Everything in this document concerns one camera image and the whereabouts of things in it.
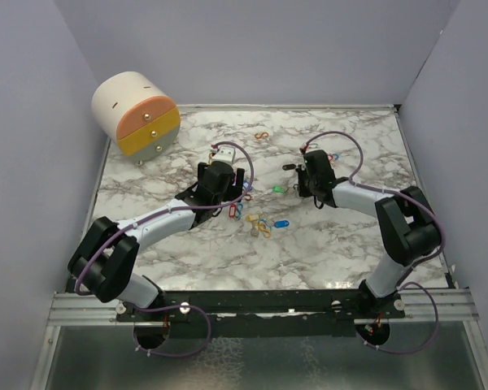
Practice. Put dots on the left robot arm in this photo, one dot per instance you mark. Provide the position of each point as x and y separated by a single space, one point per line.
104 260

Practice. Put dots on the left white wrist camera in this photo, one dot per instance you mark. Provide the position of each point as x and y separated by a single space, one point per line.
223 154

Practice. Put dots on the orange S carabiner far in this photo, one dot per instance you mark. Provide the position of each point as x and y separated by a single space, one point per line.
261 135

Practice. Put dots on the black mounting base bar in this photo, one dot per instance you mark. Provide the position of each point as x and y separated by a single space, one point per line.
262 313

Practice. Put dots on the orange blue carabiner cluster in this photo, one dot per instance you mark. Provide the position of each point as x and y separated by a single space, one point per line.
264 228

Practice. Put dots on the blue key tag right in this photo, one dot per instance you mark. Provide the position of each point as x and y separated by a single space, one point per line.
281 224

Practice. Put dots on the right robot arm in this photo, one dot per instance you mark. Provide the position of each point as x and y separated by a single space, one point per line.
407 226

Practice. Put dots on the aluminium rail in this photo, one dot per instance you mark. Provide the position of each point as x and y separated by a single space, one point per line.
454 305

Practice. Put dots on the round three-drawer storage box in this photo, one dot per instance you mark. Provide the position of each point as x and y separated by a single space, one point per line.
136 115

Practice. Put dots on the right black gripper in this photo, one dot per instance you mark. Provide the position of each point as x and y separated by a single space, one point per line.
302 171

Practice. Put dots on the black key tag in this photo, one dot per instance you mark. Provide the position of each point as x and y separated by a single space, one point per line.
289 167

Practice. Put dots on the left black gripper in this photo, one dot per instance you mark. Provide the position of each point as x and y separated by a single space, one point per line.
233 191

